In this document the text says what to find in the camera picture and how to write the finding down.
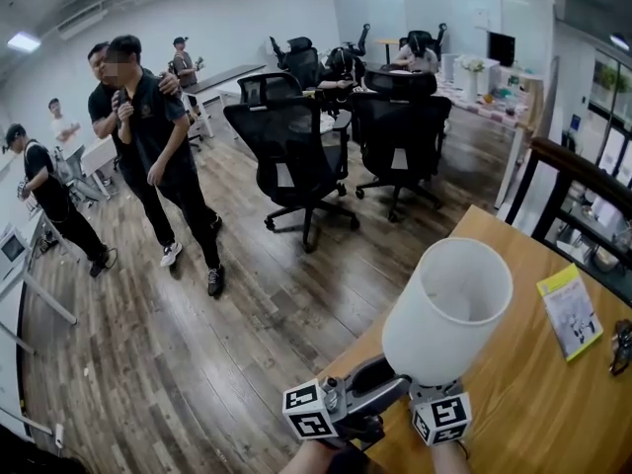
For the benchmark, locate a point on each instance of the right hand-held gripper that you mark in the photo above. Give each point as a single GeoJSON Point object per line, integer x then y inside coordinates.
{"type": "Point", "coordinates": [442, 415]}

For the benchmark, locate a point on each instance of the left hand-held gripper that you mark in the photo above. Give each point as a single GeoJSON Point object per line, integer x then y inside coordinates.
{"type": "Point", "coordinates": [308, 410]}

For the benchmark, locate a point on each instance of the white shade table lamp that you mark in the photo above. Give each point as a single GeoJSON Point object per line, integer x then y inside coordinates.
{"type": "Point", "coordinates": [447, 309]}

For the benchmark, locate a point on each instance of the person's right forearm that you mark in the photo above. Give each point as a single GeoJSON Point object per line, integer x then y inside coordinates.
{"type": "Point", "coordinates": [449, 459]}

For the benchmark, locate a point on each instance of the person's left forearm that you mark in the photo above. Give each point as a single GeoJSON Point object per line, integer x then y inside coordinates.
{"type": "Point", "coordinates": [316, 458]}

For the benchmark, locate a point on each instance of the yellow-edged white book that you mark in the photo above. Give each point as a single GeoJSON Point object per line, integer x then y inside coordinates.
{"type": "Point", "coordinates": [570, 311]}

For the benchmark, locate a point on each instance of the dark eyeglasses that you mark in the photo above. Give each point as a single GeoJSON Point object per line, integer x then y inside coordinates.
{"type": "Point", "coordinates": [622, 346]}

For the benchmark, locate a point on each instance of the dark wooden railing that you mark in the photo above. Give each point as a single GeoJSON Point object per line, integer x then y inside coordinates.
{"type": "Point", "coordinates": [568, 163]}

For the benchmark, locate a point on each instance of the table with patterned cloth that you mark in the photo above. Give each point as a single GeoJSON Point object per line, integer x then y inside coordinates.
{"type": "Point", "coordinates": [494, 102]}

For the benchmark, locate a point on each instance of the white flowers in vase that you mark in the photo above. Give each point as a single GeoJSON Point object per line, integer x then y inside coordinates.
{"type": "Point", "coordinates": [471, 69]}

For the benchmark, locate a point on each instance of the dark-top white-leg table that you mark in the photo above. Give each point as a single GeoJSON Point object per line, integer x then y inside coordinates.
{"type": "Point", "coordinates": [222, 79]}

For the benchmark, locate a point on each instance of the black monitor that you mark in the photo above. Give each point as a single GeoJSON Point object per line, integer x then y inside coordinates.
{"type": "Point", "coordinates": [501, 49]}

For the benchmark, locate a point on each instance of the small white screen device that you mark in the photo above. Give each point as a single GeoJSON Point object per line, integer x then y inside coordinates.
{"type": "Point", "coordinates": [12, 250]}

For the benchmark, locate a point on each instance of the ceiling light panel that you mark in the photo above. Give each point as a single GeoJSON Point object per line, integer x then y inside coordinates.
{"type": "Point", "coordinates": [23, 41]}

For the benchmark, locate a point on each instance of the white frame desk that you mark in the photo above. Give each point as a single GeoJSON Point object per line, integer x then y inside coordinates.
{"type": "Point", "coordinates": [29, 289]}

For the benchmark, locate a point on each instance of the white wall air conditioner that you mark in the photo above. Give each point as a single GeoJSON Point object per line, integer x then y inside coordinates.
{"type": "Point", "coordinates": [81, 23]}

